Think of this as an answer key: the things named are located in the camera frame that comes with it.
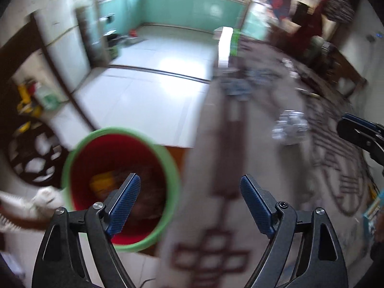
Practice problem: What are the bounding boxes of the white carton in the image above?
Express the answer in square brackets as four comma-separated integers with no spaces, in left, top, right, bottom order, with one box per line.
[214,26,235,68]

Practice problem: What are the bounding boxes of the wooden side cabinet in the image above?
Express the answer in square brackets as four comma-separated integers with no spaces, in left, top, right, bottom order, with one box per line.
[311,35,368,97]

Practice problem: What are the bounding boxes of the white refrigerator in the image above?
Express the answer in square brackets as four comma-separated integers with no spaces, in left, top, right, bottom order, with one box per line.
[17,0,92,97]

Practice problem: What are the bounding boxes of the yellow snack packet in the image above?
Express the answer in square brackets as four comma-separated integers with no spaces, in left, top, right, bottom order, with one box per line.
[89,170,121,194]

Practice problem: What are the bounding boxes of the green carton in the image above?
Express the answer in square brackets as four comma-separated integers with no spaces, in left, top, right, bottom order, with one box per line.
[229,27,242,58]

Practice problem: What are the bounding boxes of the yellow toy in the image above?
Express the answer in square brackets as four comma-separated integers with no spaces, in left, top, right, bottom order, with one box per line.
[16,82,43,134]

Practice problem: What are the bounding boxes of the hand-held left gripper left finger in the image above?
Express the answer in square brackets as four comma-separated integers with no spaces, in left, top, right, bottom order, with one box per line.
[31,172,142,288]

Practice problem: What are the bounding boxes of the grey dustpan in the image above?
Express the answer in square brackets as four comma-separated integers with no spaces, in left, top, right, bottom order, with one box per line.
[120,32,145,44]

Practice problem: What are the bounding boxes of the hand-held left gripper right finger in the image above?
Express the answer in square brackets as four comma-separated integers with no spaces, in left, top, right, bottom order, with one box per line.
[240,174,350,288]

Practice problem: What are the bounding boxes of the floral table cloth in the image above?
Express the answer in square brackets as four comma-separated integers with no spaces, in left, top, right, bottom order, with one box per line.
[158,27,379,288]

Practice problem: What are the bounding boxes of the foil ball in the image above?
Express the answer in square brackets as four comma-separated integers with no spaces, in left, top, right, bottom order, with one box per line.
[271,110,310,145]

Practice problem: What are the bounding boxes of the teal kitchen cabinets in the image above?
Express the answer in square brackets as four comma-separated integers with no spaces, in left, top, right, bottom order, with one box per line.
[97,0,250,40]

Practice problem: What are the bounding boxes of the red bucket with green rim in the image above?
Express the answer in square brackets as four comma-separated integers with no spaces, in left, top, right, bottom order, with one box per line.
[61,127,182,253]

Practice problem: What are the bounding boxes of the dark red cloth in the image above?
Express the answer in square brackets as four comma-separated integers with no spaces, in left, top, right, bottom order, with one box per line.
[290,2,325,55]

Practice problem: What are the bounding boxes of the dark wooden carved chair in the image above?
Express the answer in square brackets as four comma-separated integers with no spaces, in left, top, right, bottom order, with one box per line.
[0,14,100,190]

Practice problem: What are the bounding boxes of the striped cloth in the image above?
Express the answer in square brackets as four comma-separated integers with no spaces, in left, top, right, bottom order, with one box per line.
[322,0,361,25]

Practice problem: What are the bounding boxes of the green plastic bottle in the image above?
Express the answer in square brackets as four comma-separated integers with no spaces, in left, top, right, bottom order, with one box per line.
[34,83,66,112]

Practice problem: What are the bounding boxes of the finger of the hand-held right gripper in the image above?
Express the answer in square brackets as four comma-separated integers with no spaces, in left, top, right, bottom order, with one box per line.
[336,119,380,151]
[343,113,384,131]

